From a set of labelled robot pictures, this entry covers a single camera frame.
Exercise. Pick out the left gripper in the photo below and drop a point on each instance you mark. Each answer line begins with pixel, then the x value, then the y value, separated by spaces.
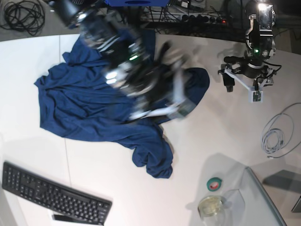
pixel 252 68

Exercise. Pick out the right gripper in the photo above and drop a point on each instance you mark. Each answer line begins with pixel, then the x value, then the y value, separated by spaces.
pixel 151 86

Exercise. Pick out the clear glass bottle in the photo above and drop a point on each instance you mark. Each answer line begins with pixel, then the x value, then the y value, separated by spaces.
pixel 211 211

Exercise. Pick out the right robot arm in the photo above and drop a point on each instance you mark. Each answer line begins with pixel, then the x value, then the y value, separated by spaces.
pixel 120 44

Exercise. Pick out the blue box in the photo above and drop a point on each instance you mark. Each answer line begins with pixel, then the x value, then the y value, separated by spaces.
pixel 143 3

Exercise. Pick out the green and red tape roll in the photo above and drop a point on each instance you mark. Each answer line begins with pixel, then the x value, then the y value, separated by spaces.
pixel 214 184

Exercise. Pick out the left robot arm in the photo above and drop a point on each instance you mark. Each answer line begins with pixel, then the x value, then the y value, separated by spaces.
pixel 260 48

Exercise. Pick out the black power strip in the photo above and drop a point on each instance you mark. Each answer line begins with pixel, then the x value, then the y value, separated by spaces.
pixel 197 18

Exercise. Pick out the black computer keyboard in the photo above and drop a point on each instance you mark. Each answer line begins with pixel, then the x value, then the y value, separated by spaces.
pixel 70 205

